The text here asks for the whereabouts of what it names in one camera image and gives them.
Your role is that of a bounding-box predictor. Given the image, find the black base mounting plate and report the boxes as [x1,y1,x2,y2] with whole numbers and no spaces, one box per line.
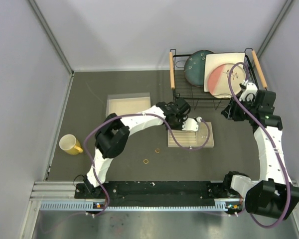
[74,180,245,207]

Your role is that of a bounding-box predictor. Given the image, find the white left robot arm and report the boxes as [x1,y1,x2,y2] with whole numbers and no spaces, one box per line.
[84,98,198,198]

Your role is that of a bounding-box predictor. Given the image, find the silver pearl bangle bracelet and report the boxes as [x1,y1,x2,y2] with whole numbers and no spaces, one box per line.
[199,126,210,139]

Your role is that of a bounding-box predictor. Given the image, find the left wooden rack handle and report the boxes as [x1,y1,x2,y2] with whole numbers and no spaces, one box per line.
[169,51,175,90]

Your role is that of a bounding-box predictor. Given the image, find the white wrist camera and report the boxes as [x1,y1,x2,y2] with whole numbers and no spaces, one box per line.
[239,80,258,102]
[181,117,202,132]

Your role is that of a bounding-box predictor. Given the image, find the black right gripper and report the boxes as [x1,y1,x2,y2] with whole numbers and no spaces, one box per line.
[221,96,258,121]

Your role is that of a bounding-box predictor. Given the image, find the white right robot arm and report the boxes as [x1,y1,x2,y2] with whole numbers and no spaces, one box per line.
[222,89,299,220]

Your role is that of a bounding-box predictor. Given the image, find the white square plate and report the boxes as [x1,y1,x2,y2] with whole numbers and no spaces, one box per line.
[204,52,246,92]

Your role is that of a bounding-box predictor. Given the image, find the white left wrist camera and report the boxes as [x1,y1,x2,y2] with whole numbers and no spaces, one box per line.
[181,117,202,132]

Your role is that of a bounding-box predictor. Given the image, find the dark green round plate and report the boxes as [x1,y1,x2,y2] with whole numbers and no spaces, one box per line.
[184,50,213,87]

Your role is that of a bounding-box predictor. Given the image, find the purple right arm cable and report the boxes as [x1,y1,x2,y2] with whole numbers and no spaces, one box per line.
[228,61,294,229]

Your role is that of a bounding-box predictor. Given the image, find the yellow mug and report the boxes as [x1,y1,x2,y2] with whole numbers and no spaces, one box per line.
[59,134,83,155]

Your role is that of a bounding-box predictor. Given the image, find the wooden rack handle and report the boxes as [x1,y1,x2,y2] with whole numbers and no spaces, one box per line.
[169,51,175,90]
[251,50,268,89]

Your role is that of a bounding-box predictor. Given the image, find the right wooden rack handle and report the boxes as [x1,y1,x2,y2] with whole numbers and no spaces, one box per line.
[251,50,268,89]

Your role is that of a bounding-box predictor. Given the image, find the blue slotted cable duct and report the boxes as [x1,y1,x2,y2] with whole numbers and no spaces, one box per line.
[40,201,242,212]

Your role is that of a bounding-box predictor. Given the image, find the clear lidded beige box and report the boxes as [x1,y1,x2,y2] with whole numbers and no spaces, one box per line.
[106,93,151,116]

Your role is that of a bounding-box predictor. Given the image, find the black wire dish rack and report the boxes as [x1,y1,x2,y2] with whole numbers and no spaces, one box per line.
[170,49,259,109]

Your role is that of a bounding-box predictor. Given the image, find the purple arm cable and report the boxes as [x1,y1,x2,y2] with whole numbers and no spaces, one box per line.
[228,61,294,229]
[83,114,211,217]

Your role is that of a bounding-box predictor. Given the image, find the pink and cream round plate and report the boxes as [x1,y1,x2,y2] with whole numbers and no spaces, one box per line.
[207,63,246,99]

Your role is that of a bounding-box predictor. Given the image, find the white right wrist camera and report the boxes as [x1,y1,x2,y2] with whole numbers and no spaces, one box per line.
[239,80,258,102]

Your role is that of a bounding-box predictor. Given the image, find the aluminium frame rail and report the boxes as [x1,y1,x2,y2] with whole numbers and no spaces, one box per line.
[29,181,76,201]

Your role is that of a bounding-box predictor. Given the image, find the beige velvet jewelry tray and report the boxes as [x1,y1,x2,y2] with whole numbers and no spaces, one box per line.
[167,122,215,148]

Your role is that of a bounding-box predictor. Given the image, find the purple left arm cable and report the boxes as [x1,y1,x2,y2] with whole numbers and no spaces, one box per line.
[83,114,211,217]

